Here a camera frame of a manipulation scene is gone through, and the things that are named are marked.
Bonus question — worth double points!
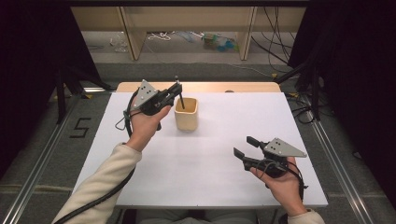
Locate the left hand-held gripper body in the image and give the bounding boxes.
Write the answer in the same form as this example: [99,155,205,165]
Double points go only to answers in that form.
[129,78,176,117]

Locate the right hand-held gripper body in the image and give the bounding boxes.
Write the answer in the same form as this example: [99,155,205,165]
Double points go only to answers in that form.
[242,137,308,179]

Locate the black pen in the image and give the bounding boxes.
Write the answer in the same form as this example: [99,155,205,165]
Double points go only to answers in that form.
[174,75,186,110]

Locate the beige square pen holder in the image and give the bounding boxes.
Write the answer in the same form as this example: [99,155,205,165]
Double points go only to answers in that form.
[173,96,200,132]

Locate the person's left hand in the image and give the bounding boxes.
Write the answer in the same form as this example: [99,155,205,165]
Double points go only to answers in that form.
[124,105,173,153]

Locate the person's right hand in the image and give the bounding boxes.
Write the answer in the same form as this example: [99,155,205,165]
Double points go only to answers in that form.
[249,157,308,217]

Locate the white table board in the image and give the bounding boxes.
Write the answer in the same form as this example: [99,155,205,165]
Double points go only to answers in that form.
[72,91,329,209]

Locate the wooden table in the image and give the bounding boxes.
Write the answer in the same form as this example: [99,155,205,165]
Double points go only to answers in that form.
[115,81,282,93]

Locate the clear plastic bag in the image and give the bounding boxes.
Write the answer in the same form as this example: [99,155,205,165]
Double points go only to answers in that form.
[108,32,129,53]

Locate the pile of plastic bottles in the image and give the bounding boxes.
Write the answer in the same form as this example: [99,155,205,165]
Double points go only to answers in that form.
[201,32,240,53]

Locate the black stand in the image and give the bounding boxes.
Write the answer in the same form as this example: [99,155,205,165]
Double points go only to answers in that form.
[275,57,322,122]
[55,65,112,125]

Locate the wooden shelf unit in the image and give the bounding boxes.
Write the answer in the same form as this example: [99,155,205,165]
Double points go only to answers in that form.
[70,6,308,62]

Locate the right hand-held gripper cable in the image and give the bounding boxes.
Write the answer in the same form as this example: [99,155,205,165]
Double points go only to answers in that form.
[255,158,310,224]

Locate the hand-held gripper cable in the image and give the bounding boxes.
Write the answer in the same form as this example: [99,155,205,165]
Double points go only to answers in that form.
[255,158,310,224]
[54,88,140,224]

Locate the black floor cables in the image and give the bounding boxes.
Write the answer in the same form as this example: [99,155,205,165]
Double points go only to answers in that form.
[285,92,316,125]

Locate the white rope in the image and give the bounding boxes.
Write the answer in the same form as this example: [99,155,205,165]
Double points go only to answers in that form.
[147,31,173,42]

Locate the metal floor rail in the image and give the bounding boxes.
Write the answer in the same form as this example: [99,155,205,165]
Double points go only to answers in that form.
[0,92,82,224]
[302,92,376,224]

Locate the white floor cable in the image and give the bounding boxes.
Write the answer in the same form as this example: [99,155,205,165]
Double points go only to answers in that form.
[142,39,276,79]

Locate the hanging black cables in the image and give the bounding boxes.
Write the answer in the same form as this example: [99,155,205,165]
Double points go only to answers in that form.
[249,6,301,75]

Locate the left hand-held gripper cable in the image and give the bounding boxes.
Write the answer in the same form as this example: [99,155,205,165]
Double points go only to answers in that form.
[54,88,140,224]

